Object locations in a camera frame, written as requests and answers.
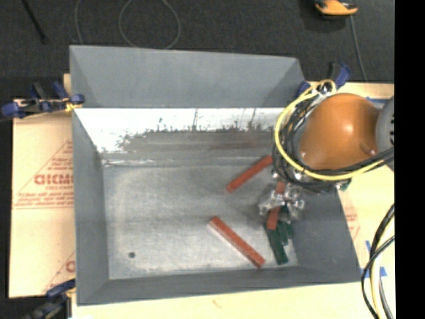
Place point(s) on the red-brown flat block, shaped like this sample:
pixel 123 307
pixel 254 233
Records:
pixel 273 218
pixel 237 241
pixel 248 174

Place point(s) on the dark green flat block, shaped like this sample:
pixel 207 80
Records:
pixel 277 248
pixel 285 231

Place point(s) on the brown cardboard board, red print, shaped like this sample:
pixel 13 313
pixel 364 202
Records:
pixel 40 211

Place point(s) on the grey metal bin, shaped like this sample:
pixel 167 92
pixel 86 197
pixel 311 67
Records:
pixel 172 211

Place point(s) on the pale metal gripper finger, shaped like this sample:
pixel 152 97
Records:
pixel 269 203
pixel 295 206

